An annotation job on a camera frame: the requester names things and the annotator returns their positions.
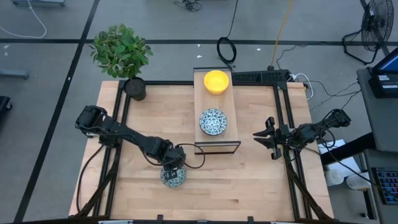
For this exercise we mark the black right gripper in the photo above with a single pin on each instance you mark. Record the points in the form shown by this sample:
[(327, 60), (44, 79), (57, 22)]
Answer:
[(284, 137)]

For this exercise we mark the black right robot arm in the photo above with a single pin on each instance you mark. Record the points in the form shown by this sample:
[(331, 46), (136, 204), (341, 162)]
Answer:
[(311, 130)]

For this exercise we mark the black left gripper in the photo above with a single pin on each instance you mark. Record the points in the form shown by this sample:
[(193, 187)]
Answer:
[(174, 157)]

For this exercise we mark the gray keyboard desk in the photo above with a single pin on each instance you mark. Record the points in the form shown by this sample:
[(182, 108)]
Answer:
[(371, 199)]

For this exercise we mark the teal floral patterned mini bowl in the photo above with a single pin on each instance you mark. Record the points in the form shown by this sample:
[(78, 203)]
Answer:
[(213, 122), (181, 182)]

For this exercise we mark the white cup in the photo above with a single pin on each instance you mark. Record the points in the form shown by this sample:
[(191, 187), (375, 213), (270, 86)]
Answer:
[(357, 182), (334, 177)]

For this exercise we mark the black table edge clamp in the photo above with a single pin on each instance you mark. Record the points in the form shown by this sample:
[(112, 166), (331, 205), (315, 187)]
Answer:
[(250, 219), (160, 218)]

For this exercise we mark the black aluminium table frame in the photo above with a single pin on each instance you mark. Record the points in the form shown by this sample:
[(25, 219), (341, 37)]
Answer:
[(168, 83)]

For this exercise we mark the wooden shelf with black frame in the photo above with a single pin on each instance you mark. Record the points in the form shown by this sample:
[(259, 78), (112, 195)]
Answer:
[(217, 101)]

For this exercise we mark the gray cart base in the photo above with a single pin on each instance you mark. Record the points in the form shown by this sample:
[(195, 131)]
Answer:
[(38, 2)]

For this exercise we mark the black floor fan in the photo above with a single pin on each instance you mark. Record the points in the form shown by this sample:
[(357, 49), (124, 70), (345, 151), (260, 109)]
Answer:
[(377, 21)]

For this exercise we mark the green potted plant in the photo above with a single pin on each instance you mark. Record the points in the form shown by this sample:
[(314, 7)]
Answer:
[(119, 49)]

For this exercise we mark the gray side desk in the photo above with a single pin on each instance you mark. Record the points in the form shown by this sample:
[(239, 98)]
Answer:
[(382, 124)]

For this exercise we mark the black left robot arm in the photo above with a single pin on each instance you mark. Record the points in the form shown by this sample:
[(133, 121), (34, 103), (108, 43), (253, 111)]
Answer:
[(124, 132)]

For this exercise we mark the black laptop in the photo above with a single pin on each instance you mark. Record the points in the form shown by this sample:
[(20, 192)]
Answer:
[(384, 85)]

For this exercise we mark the black perforated bracket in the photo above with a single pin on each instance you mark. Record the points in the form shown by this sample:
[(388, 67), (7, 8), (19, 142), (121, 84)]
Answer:
[(261, 76)]

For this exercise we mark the backlit keyboard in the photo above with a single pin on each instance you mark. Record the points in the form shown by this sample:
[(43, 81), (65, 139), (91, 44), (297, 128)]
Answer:
[(387, 186)]

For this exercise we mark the yellow mini bowl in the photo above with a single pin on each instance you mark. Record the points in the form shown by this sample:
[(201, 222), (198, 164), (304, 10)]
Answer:
[(216, 81)]

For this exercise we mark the black floor object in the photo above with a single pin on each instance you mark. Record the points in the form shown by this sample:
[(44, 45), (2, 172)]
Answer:
[(4, 104)]

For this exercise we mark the white paper sheet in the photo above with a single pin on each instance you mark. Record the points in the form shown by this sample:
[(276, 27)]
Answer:
[(340, 165)]

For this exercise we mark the black diagonal bar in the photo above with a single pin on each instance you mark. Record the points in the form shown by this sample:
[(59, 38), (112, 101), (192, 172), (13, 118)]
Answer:
[(348, 151)]

